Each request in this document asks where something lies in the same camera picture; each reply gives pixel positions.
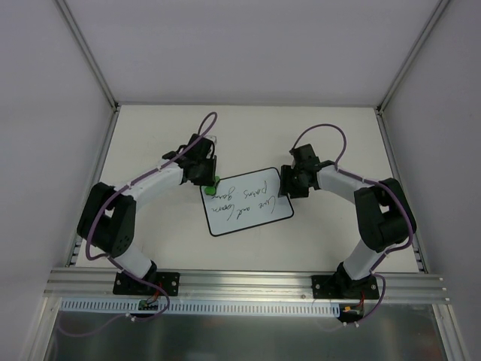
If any green whiteboard eraser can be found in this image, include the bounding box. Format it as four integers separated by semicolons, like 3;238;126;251
204;176;220;196

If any white whiteboard with black frame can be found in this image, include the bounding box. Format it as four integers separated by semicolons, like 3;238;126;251
200;167;294;237

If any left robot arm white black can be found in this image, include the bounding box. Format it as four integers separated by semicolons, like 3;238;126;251
77;153;217;294

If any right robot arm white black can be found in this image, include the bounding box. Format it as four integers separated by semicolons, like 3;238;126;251
280;161;416;298

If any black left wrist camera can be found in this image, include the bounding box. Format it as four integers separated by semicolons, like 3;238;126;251
184;134;217;162

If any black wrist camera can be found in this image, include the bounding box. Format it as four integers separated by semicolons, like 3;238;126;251
184;134;217;162
289;144;321;169

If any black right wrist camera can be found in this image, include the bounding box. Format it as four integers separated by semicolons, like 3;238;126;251
289;144;321;169

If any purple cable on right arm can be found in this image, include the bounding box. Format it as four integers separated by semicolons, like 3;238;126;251
292;123;419;332

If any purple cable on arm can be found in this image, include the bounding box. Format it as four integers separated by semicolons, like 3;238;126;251
56;111;219;336
292;123;419;332

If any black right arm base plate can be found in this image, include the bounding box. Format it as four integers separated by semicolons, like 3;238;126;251
310;274;380;300

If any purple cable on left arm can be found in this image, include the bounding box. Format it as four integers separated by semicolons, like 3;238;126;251
56;111;219;336

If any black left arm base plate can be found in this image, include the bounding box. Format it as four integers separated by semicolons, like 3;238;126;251
112;272;180;296

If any left aluminium frame post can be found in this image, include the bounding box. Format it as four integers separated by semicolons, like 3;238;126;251
53;0;119;111

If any aluminium frame post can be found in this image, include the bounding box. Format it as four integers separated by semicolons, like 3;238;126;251
376;0;452;115
53;0;119;111

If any white slotted cable duct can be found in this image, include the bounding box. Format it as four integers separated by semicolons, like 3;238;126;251
59;298;340;318

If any aluminium front rail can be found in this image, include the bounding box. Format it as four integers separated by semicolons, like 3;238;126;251
43;267;451;305

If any right aluminium frame post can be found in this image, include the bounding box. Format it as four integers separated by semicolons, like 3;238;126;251
376;0;452;115

